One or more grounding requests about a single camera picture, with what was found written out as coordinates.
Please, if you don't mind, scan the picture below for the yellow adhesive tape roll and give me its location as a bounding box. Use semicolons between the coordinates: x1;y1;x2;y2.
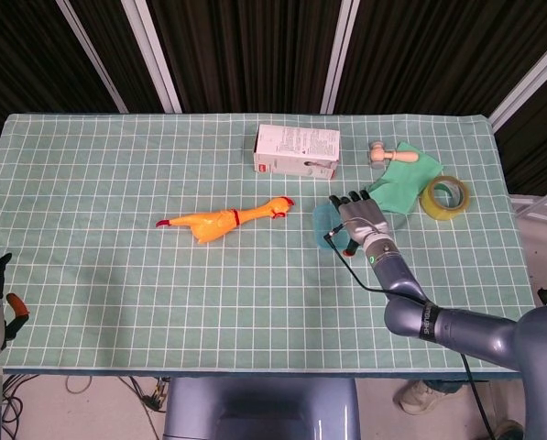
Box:
419;174;472;222

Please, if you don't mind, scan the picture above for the blue translucent lid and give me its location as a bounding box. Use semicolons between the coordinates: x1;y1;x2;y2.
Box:
312;203;352;253

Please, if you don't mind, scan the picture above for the small wooden toy hammer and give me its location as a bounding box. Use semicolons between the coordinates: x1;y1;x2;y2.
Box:
368;141;421;169

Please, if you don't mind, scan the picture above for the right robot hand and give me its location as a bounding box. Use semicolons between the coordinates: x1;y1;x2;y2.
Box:
328;189;391;258

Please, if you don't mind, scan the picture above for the green cloth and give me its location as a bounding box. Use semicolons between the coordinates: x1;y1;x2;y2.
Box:
364;141;443;215

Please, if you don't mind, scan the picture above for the green checkered tablecloth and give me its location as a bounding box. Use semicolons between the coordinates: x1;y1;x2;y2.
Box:
0;113;544;373

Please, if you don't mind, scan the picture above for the black floor cable with plug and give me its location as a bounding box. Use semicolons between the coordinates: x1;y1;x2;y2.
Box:
116;376;171;413

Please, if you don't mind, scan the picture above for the black pleated curtain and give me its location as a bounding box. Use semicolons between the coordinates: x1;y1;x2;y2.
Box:
0;0;547;198

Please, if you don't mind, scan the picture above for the white cardboard product box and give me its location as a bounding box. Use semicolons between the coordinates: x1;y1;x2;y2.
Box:
253;124;343;182

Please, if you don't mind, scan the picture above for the white metal frame rail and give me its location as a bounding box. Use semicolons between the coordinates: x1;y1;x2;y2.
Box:
509;182;547;216

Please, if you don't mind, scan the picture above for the yellow rubber chicken toy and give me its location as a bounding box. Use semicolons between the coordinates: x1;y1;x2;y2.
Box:
156;196;296;246

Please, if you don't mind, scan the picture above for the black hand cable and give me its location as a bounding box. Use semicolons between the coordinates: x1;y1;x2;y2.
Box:
323;221;498;440

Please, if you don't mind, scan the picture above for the grey-blue robot torso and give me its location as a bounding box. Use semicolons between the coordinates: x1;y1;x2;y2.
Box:
162;376;361;440

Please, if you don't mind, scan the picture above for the white metal frame post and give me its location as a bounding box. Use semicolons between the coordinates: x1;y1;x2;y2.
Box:
55;0;130;115
121;0;183;114
319;0;361;115
488;34;547;134

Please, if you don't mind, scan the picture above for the dark teal table underlay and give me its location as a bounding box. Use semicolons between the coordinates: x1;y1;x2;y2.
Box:
1;366;526;381

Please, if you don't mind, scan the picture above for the blue jeans leg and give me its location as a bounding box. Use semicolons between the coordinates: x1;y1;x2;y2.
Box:
431;379;466;394

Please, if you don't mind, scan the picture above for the beige shoe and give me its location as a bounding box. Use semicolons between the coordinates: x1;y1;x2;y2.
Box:
492;419;526;440
399;379;462;416

